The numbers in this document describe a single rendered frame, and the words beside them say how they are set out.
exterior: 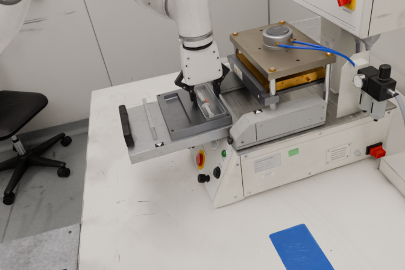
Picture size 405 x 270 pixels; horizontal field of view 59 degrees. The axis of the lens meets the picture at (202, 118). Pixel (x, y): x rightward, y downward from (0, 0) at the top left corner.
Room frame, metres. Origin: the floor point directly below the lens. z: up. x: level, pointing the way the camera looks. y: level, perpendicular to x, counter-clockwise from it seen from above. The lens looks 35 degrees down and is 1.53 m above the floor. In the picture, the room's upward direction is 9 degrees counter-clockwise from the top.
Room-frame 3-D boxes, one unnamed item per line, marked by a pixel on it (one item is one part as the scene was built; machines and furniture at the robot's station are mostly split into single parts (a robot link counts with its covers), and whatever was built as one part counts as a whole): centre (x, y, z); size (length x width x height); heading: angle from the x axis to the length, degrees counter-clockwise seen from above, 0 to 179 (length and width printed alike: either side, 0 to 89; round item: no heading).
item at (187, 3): (0.84, -0.01, 1.27); 0.09 x 0.08 x 0.13; 43
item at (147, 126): (0.82, 0.07, 0.97); 0.30 x 0.22 x 0.08; 101
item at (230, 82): (1.00, -0.14, 0.96); 0.25 x 0.05 x 0.07; 101
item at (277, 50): (0.87, -0.27, 1.08); 0.31 x 0.24 x 0.13; 11
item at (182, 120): (0.83, 0.02, 0.98); 0.20 x 0.17 x 0.03; 11
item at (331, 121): (0.89, -0.26, 0.93); 0.46 x 0.35 x 0.01; 101
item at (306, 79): (0.87, -0.23, 1.07); 0.22 x 0.17 x 0.10; 11
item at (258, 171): (0.86, -0.23, 0.84); 0.53 x 0.37 x 0.17; 101
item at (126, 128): (0.80, 0.21, 0.99); 0.15 x 0.02 x 0.04; 11
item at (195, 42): (0.84, -0.02, 1.18); 0.09 x 0.08 x 0.03; 101
